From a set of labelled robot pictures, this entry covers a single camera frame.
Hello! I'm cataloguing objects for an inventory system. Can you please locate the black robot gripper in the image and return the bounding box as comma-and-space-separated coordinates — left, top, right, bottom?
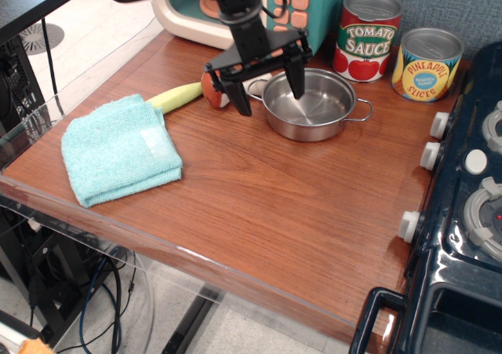
204, 10, 313, 116

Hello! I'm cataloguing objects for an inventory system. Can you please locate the silver two-handled pan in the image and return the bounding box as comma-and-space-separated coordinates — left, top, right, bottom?
246, 68, 373, 142

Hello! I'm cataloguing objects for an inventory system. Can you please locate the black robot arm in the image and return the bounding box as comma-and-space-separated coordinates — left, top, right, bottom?
204, 0, 313, 116

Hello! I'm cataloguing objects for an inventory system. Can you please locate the plush brown mushroom toy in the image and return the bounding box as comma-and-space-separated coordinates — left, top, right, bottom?
201, 69, 273, 109

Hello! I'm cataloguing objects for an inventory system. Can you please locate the plush yellow-green vegetable toy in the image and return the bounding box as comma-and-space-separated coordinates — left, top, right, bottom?
147, 82, 202, 115

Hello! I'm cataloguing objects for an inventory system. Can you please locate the teal cream toy microwave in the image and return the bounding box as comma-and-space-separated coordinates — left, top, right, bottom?
152, 0, 343, 53

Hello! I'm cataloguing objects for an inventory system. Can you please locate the tomato sauce can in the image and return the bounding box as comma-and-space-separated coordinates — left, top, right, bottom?
333, 0, 403, 82

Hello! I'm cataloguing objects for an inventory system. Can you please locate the light blue folded towel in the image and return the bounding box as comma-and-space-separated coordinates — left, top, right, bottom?
61, 94, 183, 208

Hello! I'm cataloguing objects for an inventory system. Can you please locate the pineapple slices can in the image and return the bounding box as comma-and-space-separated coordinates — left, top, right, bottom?
391, 27, 465, 103

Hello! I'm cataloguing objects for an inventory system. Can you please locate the white stove knob rear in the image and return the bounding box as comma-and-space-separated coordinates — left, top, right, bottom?
430, 111, 449, 140

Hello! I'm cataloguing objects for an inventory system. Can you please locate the white stove knob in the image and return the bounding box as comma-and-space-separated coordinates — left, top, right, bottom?
420, 142, 441, 171
430, 111, 449, 140
398, 211, 420, 243

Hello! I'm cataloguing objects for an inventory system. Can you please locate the white stove knob middle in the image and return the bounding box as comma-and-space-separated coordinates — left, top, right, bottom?
420, 142, 441, 171

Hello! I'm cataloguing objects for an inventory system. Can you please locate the white stove knob front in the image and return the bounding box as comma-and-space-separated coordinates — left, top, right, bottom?
398, 211, 420, 243

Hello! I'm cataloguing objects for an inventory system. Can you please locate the black table leg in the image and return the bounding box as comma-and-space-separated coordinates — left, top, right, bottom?
161, 296, 215, 354

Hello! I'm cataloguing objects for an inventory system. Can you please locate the dark blue toy stove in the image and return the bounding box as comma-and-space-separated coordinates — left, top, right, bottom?
350, 42, 501, 353

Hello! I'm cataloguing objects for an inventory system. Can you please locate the yellow sponge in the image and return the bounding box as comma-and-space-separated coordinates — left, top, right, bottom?
18, 338, 54, 354

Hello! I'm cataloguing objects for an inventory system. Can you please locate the black cable under table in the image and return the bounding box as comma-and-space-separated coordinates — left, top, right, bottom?
58, 251, 138, 354

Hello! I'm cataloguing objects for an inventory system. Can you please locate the blue cable under table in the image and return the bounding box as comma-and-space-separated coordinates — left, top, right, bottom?
79, 247, 123, 354

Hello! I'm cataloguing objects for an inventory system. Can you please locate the black metal shelf frame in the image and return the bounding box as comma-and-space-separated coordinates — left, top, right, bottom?
1, 208, 107, 346

